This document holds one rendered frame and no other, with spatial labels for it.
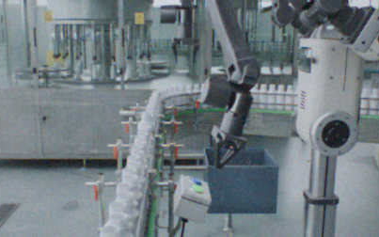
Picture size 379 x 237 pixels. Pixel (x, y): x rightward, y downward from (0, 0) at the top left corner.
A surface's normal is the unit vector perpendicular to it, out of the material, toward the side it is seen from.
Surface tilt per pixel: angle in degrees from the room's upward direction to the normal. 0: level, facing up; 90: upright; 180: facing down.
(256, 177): 90
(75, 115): 90
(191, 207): 90
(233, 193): 90
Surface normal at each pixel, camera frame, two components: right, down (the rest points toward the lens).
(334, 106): 0.03, 0.38
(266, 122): -0.29, 0.18
